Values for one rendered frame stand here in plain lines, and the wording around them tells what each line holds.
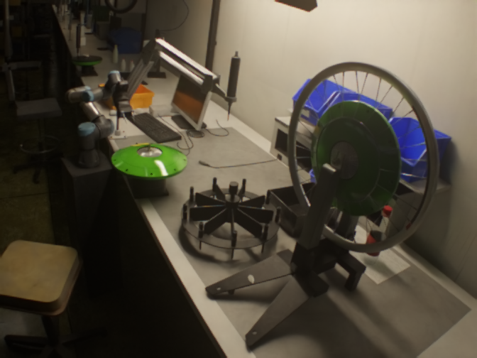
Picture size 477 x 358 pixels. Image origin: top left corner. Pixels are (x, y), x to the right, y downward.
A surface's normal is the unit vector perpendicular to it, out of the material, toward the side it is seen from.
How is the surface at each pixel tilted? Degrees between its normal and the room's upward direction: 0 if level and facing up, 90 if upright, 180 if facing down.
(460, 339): 0
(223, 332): 0
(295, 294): 18
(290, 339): 0
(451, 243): 90
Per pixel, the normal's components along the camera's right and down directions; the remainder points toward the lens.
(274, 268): -0.14, -0.80
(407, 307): 0.13, -0.89
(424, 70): -0.87, 0.11
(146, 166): 0.16, -0.67
